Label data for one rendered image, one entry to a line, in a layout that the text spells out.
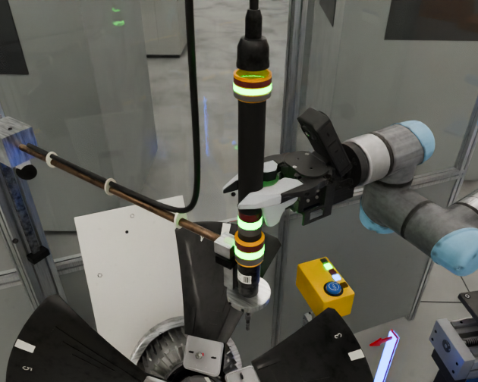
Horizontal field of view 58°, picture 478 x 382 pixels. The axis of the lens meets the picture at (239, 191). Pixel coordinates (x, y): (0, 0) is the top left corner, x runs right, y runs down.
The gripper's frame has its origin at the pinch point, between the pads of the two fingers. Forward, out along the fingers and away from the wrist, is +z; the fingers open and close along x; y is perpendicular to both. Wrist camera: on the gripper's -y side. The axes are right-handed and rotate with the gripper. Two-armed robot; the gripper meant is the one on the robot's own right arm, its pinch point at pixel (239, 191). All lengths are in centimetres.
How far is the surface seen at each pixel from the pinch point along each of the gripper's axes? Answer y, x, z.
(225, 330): 35.6, 5.8, -0.3
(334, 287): 58, 18, -41
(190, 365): 43.3, 7.4, 7.0
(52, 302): 23.5, 17.3, 26.0
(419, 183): 69, 51, -119
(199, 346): 40.2, 8.1, 4.3
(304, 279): 61, 26, -38
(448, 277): 167, 57, -186
